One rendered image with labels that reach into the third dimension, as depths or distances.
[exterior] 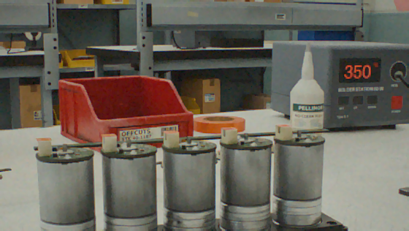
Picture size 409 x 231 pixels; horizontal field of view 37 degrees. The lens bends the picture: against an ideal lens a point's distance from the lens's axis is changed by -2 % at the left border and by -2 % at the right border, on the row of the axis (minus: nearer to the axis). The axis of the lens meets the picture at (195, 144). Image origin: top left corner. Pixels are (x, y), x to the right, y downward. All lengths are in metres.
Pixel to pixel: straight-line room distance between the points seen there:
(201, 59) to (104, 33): 2.08
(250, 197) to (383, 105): 0.44
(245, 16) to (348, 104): 2.36
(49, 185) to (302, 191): 0.12
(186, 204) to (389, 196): 0.20
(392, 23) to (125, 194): 6.13
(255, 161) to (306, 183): 0.03
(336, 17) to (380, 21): 3.10
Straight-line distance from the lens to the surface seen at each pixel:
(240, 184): 0.28
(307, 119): 0.61
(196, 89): 4.98
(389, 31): 6.39
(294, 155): 0.29
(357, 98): 0.69
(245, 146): 0.28
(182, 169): 0.27
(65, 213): 0.26
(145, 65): 2.80
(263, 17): 3.09
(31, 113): 4.38
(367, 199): 0.43
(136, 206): 0.27
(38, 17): 2.60
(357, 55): 0.68
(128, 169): 0.26
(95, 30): 4.94
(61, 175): 0.26
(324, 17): 3.34
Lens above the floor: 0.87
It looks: 11 degrees down
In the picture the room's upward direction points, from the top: straight up
